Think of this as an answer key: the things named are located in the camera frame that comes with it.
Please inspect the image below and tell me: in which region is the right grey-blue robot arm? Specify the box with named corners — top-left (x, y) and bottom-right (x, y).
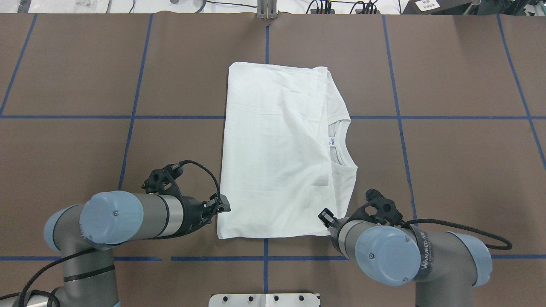
top-left (318, 189), bottom-right (493, 307)

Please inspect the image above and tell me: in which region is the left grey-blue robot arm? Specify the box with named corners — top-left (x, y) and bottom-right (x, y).
top-left (1, 160), bottom-right (230, 307)

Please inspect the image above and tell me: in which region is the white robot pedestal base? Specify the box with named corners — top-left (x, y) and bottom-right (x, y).
top-left (208, 293), bottom-right (321, 307)

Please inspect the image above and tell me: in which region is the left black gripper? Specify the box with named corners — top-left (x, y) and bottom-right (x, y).
top-left (142, 163), bottom-right (231, 237)

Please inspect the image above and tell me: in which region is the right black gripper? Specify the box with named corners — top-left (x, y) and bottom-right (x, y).
top-left (318, 189), bottom-right (403, 239)

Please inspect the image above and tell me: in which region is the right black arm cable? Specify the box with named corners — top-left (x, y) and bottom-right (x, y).
top-left (403, 218), bottom-right (512, 251)

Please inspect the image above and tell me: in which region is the white long-sleeve printed shirt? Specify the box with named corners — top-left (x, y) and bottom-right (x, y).
top-left (217, 62), bottom-right (357, 239)

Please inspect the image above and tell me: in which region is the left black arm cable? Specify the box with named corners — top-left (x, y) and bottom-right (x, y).
top-left (0, 160), bottom-right (222, 307)

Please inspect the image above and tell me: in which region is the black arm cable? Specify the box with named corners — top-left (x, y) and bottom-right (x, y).
top-left (403, 218), bottom-right (512, 251)
top-left (0, 160), bottom-right (222, 307)

